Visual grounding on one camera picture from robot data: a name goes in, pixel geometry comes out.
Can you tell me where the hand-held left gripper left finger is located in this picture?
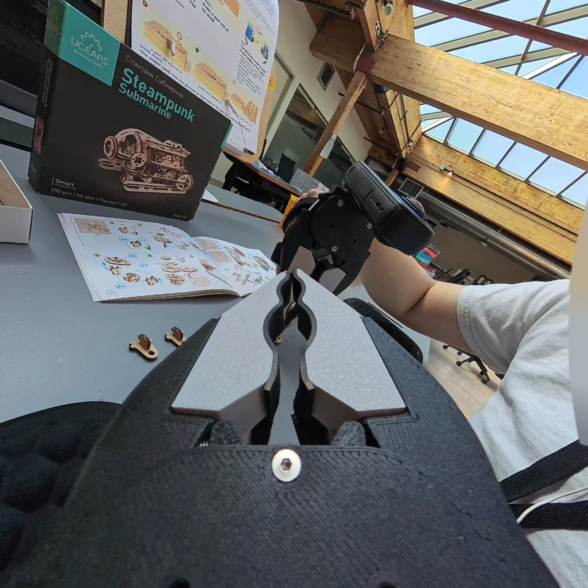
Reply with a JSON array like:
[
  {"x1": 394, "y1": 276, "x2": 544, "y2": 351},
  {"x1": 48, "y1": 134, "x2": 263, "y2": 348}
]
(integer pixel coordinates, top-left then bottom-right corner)
[{"x1": 171, "y1": 270, "x2": 293, "y2": 445}]

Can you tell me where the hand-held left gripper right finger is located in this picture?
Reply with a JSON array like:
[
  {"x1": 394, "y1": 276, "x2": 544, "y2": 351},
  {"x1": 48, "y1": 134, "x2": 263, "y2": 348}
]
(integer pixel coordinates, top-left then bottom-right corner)
[{"x1": 293, "y1": 269, "x2": 408, "y2": 445}]

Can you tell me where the background work desk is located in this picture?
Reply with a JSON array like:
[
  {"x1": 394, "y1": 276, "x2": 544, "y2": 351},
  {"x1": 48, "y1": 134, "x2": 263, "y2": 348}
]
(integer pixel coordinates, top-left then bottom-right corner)
[{"x1": 222, "y1": 152, "x2": 304, "y2": 200}]

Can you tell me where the grey desk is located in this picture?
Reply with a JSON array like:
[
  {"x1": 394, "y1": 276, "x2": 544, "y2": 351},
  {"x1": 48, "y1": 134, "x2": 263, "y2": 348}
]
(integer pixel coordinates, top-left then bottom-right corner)
[{"x1": 0, "y1": 142, "x2": 432, "y2": 423}]

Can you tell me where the row of grey boxes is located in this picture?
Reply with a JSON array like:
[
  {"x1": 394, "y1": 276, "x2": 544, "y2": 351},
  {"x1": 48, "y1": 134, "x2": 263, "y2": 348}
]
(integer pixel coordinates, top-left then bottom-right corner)
[{"x1": 291, "y1": 168, "x2": 329, "y2": 193}]

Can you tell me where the stack of coloured bins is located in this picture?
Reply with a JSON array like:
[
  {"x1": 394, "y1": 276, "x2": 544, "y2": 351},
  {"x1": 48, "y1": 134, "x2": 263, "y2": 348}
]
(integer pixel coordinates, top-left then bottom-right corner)
[{"x1": 415, "y1": 244, "x2": 442, "y2": 276}]

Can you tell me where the assembly instruction booklet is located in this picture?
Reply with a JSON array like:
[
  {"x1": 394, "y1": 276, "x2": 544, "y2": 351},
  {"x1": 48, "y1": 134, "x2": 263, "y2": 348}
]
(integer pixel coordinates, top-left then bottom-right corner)
[{"x1": 57, "y1": 212, "x2": 278, "y2": 303}]

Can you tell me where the black office chair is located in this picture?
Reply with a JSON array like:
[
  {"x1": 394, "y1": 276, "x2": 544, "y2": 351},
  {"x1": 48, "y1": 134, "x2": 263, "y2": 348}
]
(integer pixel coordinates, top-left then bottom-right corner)
[{"x1": 442, "y1": 344, "x2": 505, "y2": 385}]

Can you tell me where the white t-shirt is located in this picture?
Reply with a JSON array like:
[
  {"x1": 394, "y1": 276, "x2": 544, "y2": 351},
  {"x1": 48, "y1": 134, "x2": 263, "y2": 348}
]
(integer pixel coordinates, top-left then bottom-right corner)
[{"x1": 457, "y1": 279, "x2": 588, "y2": 588}]

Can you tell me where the printed instruction sheet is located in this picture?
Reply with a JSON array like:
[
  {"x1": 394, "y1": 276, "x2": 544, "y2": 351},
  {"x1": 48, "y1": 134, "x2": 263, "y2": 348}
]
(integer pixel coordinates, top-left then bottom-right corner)
[{"x1": 131, "y1": 0, "x2": 280, "y2": 157}]

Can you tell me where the dark model kit box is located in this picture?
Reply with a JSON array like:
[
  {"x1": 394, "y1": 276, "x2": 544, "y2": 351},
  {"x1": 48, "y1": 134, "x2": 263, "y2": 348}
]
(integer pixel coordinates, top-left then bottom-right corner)
[{"x1": 28, "y1": 0, "x2": 233, "y2": 222}]

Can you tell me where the white cardboard box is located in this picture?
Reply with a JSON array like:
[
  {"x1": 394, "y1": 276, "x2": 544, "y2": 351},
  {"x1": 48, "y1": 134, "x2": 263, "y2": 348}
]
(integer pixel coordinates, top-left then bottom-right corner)
[{"x1": 0, "y1": 158, "x2": 34, "y2": 244}]

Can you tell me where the black strap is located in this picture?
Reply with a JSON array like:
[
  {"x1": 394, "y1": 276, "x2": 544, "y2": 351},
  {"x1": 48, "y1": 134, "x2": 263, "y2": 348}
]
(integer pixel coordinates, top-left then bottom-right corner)
[
  {"x1": 509, "y1": 501, "x2": 588, "y2": 530},
  {"x1": 498, "y1": 440, "x2": 588, "y2": 503}
]

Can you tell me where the thin white cable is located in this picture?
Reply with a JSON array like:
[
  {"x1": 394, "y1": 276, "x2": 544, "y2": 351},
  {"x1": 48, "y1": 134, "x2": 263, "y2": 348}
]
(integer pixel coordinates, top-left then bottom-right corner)
[{"x1": 515, "y1": 484, "x2": 588, "y2": 524}]

